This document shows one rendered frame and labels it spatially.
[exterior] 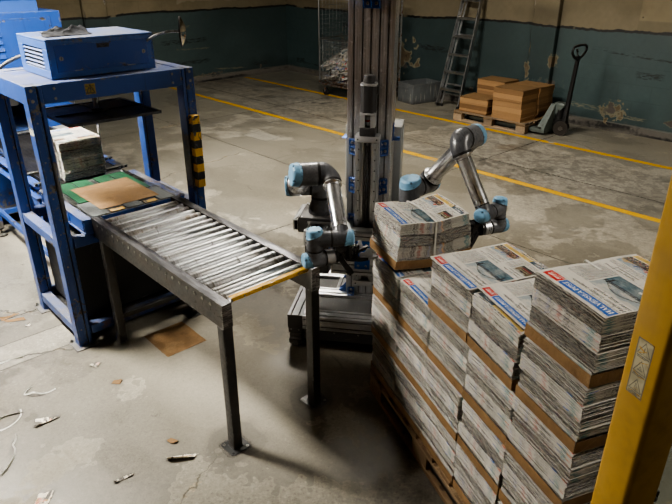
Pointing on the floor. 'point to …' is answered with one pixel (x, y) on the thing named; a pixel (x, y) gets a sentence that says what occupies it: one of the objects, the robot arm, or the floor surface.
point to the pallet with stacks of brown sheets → (506, 103)
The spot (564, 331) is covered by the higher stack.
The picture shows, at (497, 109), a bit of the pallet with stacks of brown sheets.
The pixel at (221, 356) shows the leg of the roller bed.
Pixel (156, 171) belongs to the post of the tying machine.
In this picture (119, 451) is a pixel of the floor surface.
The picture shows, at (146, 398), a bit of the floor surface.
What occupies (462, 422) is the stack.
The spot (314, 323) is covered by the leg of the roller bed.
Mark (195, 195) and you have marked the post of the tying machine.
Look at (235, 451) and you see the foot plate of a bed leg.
